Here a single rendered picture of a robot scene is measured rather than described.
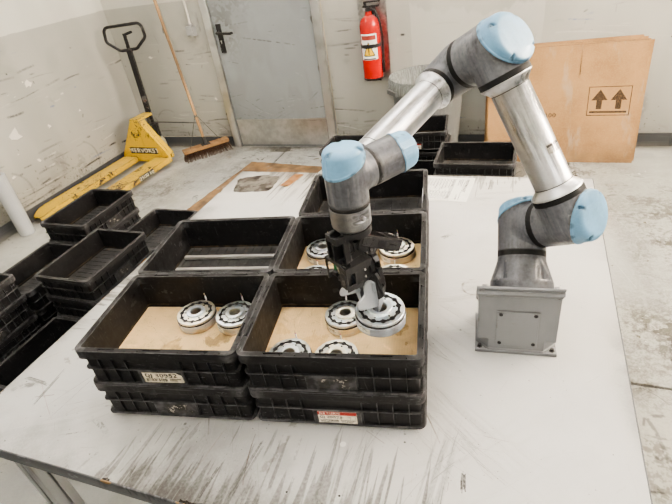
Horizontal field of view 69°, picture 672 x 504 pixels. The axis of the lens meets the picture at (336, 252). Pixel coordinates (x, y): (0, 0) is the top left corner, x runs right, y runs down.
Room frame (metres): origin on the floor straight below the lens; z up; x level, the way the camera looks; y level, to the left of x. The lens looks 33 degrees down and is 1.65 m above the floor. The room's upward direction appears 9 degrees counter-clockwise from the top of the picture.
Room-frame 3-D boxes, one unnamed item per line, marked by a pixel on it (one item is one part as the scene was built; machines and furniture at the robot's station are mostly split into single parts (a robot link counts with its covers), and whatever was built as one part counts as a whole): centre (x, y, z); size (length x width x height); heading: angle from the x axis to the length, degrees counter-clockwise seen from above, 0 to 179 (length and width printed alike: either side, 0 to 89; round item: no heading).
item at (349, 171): (0.79, -0.04, 1.29); 0.09 x 0.08 x 0.11; 124
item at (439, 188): (1.85, -0.44, 0.70); 0.33 x 0.23 x 0.01; 66
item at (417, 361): (0.88, 0.02, 0.92); 0.40 x 0.30 x 0.02; 76
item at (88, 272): (1.95, 1.08, 0.37); 0.40 x 0.30 x 0.45; 156
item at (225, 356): (0.97, 0.41, 0.92); 0.40 x 0.30 x 0.02; 76
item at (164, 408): (0.97, 0.41, 0.76); 0.40 x 0.30 x 0.12; 76
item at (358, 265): (0.79, -0.03, 1.13); 0.09 x 0.08 x 0.12; 120
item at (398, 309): (0.77, -0.07, 1.00); 0.10 x 0.10 x 0.01
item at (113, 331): (0.97, 0.41, 0.87); 0.40 x 0.30 x 0.11; 76
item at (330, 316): (0.94, 0.00, 0.86); 0.10 x 0.10 x 0.01
